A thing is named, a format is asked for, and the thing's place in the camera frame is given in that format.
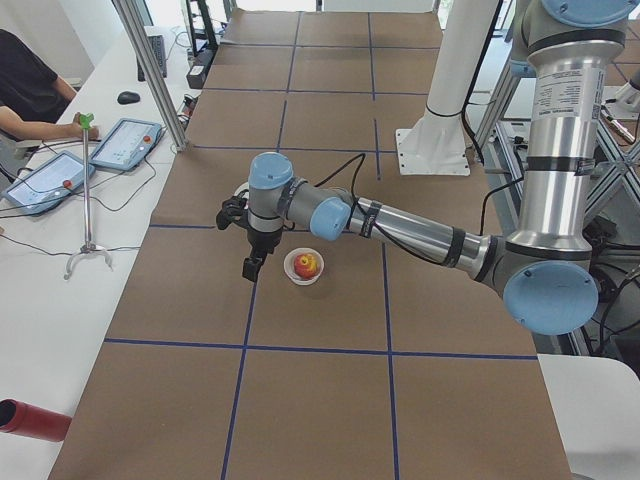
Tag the far blue teach pendant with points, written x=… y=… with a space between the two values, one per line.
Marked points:
x=126 y=144

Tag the red bottle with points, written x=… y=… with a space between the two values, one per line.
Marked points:
x=27 y=420

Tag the white plate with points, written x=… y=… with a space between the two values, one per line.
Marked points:
x=242 y=191

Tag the person in black shirt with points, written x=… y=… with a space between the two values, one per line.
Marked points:
x=33 y=96

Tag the blue teach pendant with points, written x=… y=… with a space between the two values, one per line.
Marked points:
x=48 y=185
x=126 y=144

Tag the aluminium frame post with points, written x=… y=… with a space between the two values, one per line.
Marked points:
x=132 y=22

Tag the near blue teach pendant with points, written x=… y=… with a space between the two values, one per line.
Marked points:
x=48 y=185

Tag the black computer mouse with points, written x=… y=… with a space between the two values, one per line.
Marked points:
x=128 y=97

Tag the person's hand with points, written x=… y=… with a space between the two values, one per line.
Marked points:
x=82 y=127

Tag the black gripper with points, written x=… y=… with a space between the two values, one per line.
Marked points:
x=262 y=240

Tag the white bowl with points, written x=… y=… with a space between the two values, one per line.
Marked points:
x=289 y=270

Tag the black keyboard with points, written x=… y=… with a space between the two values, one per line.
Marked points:
x=159 y=54

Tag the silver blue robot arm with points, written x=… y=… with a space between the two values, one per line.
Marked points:
x=541 y=270

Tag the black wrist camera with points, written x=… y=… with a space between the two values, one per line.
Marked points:
x=233 y=211

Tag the red yellow apple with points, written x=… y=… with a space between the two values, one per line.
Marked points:
x=306 y=266

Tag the green handled reacher grabber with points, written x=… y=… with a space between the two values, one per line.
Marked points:
x=89 y=247

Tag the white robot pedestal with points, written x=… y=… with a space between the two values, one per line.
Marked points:
x=435 y=145

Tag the brown paper table cover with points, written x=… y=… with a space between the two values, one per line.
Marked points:
x=384 y=368

